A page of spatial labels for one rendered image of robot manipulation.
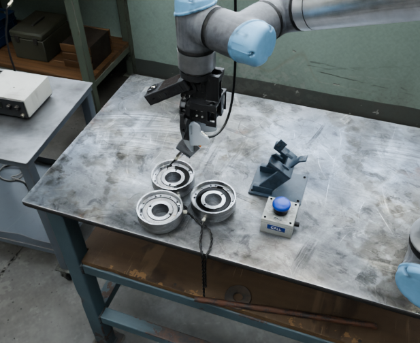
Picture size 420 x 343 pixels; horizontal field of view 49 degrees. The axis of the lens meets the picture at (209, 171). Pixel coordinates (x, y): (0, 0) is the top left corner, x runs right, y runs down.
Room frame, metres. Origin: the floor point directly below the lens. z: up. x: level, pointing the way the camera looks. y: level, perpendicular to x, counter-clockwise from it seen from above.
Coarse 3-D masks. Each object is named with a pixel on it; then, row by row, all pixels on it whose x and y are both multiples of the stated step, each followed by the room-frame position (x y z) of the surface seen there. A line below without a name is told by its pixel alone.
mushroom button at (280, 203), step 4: (276, 200) 0.67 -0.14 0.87; (280, 200) 0.67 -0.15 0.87; (284, 200) 0.67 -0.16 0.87; (288, 200) 0.67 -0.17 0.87; (272, 204) 0.66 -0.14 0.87; (276, 204) 0.66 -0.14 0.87; (280, 204) 0.66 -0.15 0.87; (284, 204) 0.66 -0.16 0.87; (288, 204) 0.66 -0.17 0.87; (276, 208) 0.65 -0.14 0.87; (280, 208) 0.65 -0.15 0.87; (284, 208) 0.65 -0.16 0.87; (288, 208) 0.65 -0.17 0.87
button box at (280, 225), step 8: (272, 200) 0.70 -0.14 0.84; (272, 208) 0.67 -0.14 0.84; (296, 208) 0.67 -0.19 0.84; (264, 216) 0.65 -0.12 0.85; (272, 216) 0.65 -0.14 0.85; (280, 216) 0.65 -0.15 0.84; (288, 216) 0.65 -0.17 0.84; (296, 216) 0.67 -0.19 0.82; (264, 224) 0.64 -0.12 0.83; (272, 224) 0.64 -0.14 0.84; (280, 224) 0.63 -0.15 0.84; (288, 224) 0.63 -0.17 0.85; (296, 224) 0.65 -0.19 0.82; (264, 232) 0.64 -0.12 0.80; (272, 232) 0.63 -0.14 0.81; (280, 232) 0.63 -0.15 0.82; (288, 232) 0.62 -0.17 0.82
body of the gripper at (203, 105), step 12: (180, 72) 0.78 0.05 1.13; (216, 72) 0.79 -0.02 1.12; (192, 84) 0.78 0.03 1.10; (204, 84) 0.78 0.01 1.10; (216, 84) 0.76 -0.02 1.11; (192, 96) 0.78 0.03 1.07; (204, 96) 0.78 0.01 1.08; (216, 96) 0.76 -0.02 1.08; (180, 108) 0.77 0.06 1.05; (192, 108) 0.76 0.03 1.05; (204, 108) 0.75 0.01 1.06; (216, 108) 0.79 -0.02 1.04; (204, 120) 0.76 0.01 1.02
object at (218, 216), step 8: (200, 184) 0.76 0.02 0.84; (208, 184) 0.76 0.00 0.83; (216, 184) 0.76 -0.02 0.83; (224, 184) 0.76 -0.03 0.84; (192, 192) 0.73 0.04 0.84; (208, 192) 0.74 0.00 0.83; (216, 192) 0.74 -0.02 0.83; (232, 192) 0.74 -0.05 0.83; (192, 200) 0.70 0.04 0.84; (208, 200) 0.73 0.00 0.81; (216, 200) 0.73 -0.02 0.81; (224, 200) 0.71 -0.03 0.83; (232, 200) 0.71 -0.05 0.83; (192, 208) 0.70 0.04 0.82; (232, 208) 0.69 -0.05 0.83; (200, 216) 0.67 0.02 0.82; (208, 216) 0.67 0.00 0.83; (216, 216) 0.66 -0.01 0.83; (224, 216) 0.67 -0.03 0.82
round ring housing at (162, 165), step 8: (168, 160) 0.84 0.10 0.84; (160, 168) 0.82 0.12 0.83; (184, 168) 0.82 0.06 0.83; (192, 168) 0.81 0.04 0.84; (152, 176) 0.79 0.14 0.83; (168, 176) 0.81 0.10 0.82; (176, 176) 0.81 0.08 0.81; (184, 176) 0.79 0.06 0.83; (192, 176) 0.79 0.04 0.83; (152, 184) 0.77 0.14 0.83; (168, 184) 0.77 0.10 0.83; (176, 184) 0.77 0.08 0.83; (192, 184) 0.77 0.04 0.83; (176, 192) 0.74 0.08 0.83; (184, 192) 0.75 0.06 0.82
